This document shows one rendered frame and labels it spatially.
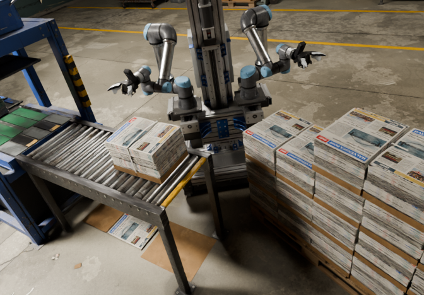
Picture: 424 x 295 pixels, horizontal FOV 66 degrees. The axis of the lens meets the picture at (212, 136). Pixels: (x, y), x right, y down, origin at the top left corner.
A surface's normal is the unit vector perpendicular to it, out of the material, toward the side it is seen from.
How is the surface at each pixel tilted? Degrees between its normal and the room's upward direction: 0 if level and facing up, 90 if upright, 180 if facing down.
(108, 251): 0
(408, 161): 1
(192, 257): 0
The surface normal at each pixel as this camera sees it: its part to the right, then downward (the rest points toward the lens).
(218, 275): -0.14, -0.80
